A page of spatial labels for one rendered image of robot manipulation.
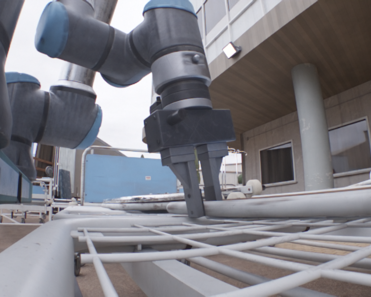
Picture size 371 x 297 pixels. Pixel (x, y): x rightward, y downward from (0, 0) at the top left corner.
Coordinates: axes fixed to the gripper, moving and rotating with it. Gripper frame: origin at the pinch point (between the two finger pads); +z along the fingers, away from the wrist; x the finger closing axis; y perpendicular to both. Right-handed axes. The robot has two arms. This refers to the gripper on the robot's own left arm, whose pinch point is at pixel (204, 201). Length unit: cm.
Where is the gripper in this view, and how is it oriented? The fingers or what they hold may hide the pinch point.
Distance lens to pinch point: 38.5
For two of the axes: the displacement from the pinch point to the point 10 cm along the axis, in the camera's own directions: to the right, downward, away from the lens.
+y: 5.3, -1.7, -8.3
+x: 8.3, -1.1, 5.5
